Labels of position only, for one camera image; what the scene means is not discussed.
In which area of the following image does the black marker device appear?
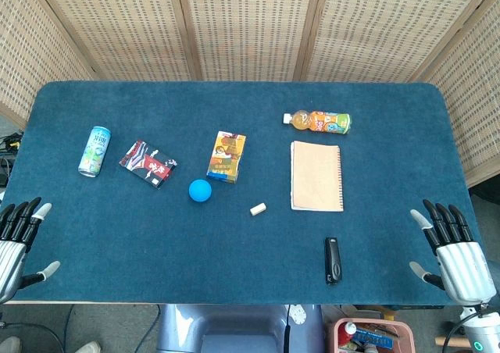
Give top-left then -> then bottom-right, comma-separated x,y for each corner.
324,237 -> 343,286

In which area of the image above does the black cable on floor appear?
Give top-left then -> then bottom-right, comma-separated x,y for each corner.
0,304 -> 75,353

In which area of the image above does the black red snack box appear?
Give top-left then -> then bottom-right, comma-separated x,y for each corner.
119,139 -> 180,190

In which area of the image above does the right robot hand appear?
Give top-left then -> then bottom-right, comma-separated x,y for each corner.
409,198 -> 498,305

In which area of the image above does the orange juice bottle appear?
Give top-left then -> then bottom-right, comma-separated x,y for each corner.
282,109 -> 352,136

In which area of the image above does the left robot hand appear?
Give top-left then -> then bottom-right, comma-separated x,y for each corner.
0,196 -> 62,305

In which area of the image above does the pink plastic basket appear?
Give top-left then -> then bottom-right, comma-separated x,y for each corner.
327,316 -> 416,353

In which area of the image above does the blue ball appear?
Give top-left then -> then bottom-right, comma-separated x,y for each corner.
188,179 -> 213,203

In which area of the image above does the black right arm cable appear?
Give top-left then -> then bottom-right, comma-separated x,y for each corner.
443,304 -> 489,353

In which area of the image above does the woven bamboo folding screen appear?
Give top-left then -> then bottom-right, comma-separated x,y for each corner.
0,0 -> 500,189

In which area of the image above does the light blue drink can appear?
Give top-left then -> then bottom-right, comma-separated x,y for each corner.
77,126 -> 113,179

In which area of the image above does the blue table cloth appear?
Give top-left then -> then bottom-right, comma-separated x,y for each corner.
0,80 -> 494,306

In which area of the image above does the orange yellow carton box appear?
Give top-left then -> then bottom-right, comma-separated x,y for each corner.
205,130 -> 248,184

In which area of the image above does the grey blue robot torso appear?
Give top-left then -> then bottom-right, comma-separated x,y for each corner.
155,304 -> 326,353

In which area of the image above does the tan spiral notebook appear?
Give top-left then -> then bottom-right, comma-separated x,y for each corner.
289,140 -> 345,213

